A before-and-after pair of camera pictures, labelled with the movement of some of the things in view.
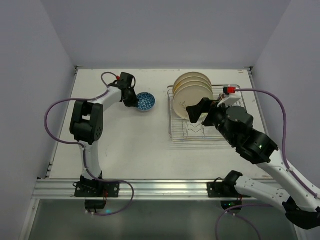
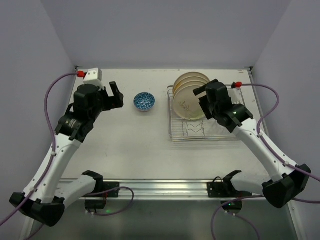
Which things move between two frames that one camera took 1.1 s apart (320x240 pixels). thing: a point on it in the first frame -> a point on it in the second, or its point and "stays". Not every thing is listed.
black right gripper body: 208,115 -> 204,100
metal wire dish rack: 180,129 stays
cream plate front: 189,95 stays
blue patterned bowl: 146,101 stays
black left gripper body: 130,97 -> 109,97
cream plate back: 192,74 stays
